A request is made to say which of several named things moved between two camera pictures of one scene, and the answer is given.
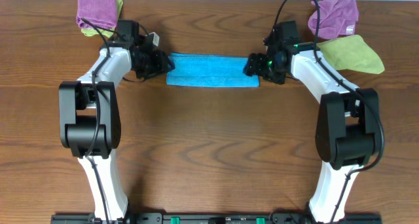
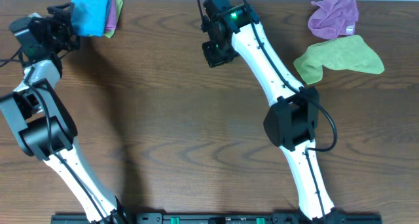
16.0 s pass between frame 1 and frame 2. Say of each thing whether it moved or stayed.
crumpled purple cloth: stayed
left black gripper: moved
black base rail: stayed
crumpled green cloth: stayed
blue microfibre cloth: moved
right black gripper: moved
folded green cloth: stayed
